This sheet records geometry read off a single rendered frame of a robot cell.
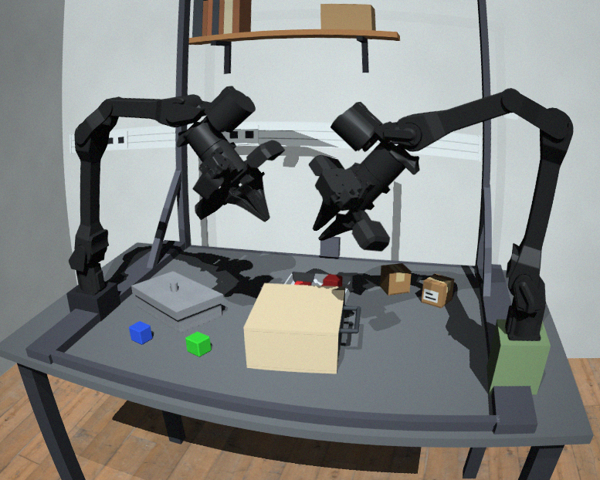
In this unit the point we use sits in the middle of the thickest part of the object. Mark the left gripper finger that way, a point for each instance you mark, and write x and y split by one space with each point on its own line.
326 213
340 225

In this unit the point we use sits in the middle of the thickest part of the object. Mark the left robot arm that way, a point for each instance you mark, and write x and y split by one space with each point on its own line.
360 129

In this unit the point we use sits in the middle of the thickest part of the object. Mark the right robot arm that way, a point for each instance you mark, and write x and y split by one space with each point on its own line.
228 110

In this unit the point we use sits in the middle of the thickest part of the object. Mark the white open tray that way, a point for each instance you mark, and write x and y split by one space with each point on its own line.
317 280

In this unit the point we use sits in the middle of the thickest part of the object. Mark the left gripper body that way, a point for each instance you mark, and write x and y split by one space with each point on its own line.
370 235

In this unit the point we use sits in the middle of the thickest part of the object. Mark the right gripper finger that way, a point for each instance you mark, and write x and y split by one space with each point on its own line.
242 201
254 191

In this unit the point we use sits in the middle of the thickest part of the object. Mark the blue block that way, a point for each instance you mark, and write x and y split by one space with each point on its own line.
140 332

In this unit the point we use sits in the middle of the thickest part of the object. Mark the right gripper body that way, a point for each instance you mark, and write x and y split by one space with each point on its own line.
249 168

